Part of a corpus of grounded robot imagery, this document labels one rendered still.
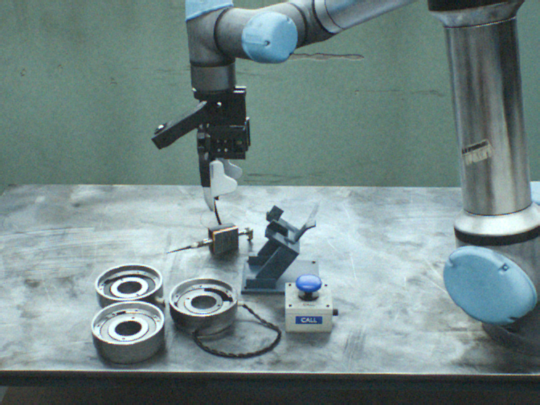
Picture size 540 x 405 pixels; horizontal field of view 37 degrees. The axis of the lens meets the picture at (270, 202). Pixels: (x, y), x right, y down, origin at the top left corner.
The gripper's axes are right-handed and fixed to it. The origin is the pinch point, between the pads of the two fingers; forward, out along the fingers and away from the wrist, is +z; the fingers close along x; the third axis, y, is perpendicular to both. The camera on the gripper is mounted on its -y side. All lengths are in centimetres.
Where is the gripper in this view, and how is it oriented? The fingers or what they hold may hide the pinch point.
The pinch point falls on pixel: (210, 198)
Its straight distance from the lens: 140.5
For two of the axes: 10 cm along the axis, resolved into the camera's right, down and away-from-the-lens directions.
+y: 9.9, 0.0, -1.1
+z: 0.4, 9.2, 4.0
